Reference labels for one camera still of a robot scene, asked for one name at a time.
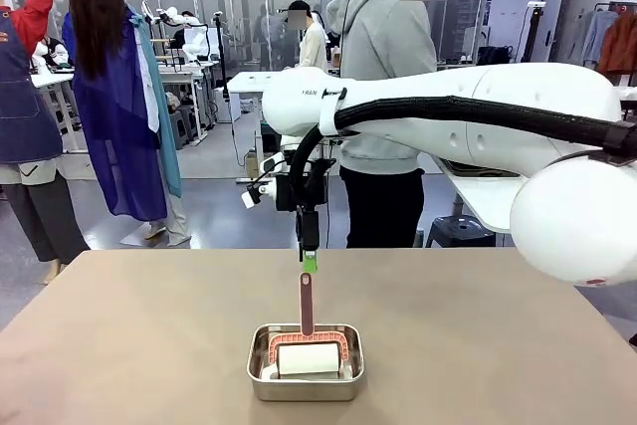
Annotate black pole with white top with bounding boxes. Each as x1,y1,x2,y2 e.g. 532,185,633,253
517,0,547,66

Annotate dark blue metal stool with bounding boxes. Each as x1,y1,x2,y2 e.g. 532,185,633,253
424,215,497,249

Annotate light blue hanging shirt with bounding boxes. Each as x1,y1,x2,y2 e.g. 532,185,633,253
571,8,619,66

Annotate grey door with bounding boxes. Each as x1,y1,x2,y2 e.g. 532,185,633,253
533,0,571,65

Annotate black tray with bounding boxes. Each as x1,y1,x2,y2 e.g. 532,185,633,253
436,157,522,179

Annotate black bags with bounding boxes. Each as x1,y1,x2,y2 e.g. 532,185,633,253
477,45,515,68

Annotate white standing desk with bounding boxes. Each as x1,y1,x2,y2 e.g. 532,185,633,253
226,70,293,185

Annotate black sleeved right arm cable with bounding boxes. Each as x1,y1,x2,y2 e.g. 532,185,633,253
288,95,637,210

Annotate black camera tripod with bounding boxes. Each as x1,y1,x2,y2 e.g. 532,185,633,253
212,11,235,123

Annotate small grey plastic stool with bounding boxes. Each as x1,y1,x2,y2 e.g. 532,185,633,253
167,105,198,144

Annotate rectangular metal tin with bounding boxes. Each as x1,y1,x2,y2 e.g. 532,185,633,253
246,322,366,403

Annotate person in grey hoodie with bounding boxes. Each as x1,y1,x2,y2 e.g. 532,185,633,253
325,0,450,250

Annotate white side table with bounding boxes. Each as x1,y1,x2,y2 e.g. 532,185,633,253
436,155,522,236

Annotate person in denim apron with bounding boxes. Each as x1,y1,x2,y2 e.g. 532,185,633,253
0,0,93,288

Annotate orange hanging jacket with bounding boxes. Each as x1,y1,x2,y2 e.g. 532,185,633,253
596,11,637,76

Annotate red-handled white lint roller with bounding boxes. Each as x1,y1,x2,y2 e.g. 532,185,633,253
268,271,350,381

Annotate cardboard box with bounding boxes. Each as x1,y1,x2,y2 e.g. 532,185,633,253
244,152,266,179

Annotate long-haired woman in blue gown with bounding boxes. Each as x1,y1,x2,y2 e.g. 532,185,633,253
61,0,193,248

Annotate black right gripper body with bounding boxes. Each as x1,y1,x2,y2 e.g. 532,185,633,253
275,159,336,229

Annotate person in beige top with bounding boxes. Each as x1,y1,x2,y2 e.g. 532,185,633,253
287,0,330,74

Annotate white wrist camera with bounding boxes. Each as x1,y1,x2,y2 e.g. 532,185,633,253
240,154,289,209

